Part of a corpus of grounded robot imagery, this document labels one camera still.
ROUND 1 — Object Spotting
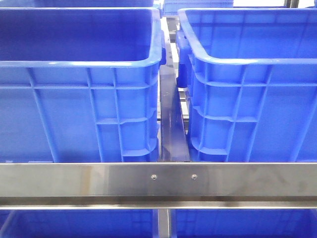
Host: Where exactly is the stainless steel shelf rail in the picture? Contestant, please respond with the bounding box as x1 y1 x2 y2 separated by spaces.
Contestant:
0 162 317 210

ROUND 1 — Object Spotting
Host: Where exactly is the rear right blue crate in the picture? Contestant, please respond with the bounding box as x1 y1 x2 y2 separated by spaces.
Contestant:
163 0 234 16

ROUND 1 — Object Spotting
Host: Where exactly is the large blue crate right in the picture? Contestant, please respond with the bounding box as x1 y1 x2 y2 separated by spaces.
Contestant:
176 8 317 162

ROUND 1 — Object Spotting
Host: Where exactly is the lower left blue crate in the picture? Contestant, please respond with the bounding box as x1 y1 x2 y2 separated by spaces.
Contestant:
0 210 159 238

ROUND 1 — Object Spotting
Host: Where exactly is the rear left blue crate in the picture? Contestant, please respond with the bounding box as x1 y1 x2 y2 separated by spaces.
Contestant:
0 0 163 9

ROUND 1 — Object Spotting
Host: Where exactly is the steel divider bar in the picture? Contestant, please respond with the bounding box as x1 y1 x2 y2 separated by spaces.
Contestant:
159 41 191 162

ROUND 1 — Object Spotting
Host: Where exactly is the lower right blue crate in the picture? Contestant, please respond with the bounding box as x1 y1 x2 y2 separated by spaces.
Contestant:
172 209 317 238

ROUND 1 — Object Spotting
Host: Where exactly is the large blue crate left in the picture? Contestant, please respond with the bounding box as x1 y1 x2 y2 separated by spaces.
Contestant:
0 7 165 163

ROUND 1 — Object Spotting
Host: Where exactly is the large blue crate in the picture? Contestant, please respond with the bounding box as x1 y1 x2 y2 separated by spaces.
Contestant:
176 8 317 162
0 7 165 163

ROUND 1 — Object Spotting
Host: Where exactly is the steel vertical post below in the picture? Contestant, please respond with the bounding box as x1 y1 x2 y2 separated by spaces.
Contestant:
158 209 172 238

